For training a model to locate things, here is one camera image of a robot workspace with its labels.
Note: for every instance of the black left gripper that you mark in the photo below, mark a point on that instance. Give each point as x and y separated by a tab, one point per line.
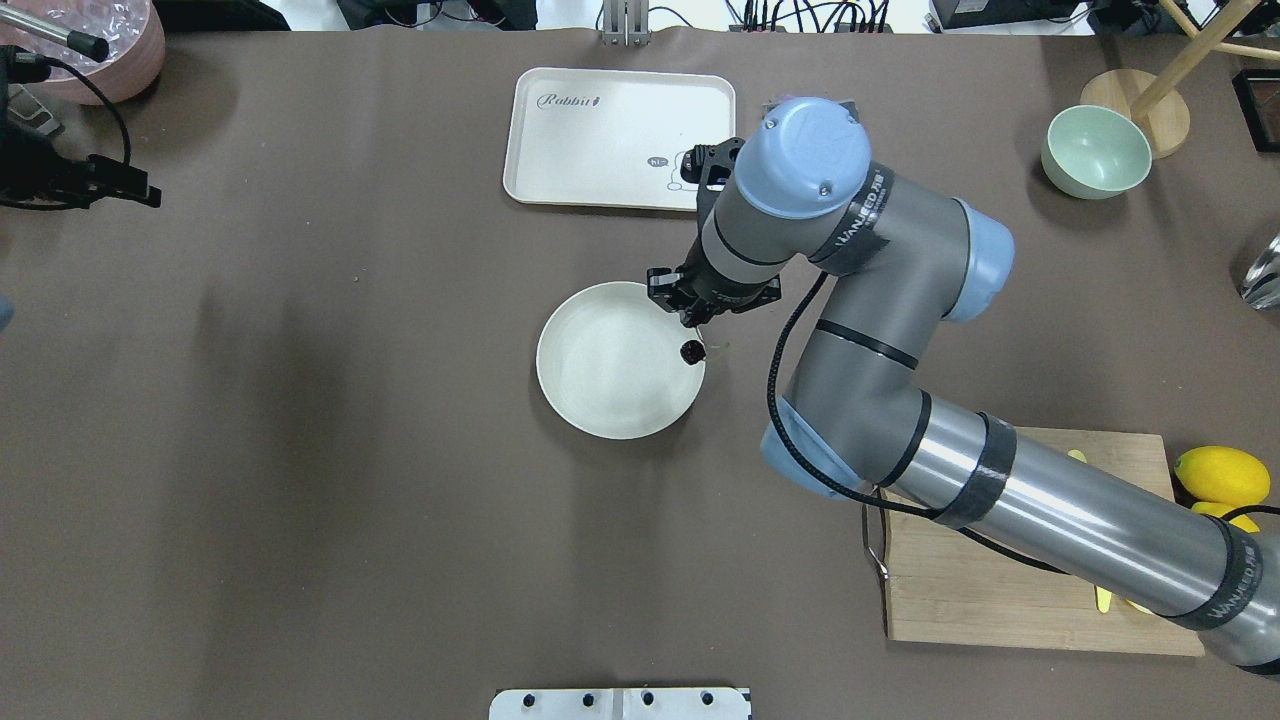
25	165

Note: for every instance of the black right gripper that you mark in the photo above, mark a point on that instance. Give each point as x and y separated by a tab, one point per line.
716	297

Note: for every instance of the beige round plate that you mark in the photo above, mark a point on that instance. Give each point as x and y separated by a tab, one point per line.
609	362

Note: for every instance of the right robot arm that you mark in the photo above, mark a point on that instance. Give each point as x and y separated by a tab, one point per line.
852	419

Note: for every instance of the cream rabbit tray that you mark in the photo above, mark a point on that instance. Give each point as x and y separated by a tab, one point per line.
600	138

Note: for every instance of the dark wooden tray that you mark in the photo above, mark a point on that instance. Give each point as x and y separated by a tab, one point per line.
1257	92

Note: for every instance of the white cup rack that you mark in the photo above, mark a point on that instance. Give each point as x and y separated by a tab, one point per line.
24	110

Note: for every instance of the steel scoop in pink bowl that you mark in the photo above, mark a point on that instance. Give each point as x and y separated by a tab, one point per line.
94	48

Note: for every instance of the pink bowl with ice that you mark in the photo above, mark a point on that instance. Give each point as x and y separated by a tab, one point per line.
134	32

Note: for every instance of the grey folded cloth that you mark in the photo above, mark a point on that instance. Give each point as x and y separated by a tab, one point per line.
775	103

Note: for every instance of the bamboo cutting board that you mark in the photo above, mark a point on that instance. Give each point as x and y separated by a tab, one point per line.
941	588

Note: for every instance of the mint green bowl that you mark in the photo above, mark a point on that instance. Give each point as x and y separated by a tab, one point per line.
1094	153

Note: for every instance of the yellow plastic knife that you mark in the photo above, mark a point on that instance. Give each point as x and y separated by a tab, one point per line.
1102	597

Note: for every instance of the wooden mug tree stand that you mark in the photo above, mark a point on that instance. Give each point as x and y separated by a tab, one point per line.
1152	102

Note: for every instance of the whole yellow lemon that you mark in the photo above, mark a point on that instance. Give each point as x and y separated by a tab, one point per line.
1233	514
1223	475

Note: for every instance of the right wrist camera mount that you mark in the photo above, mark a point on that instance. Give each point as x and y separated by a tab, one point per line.
708	169

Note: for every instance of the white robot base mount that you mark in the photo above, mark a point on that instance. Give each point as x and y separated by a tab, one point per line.
623	703

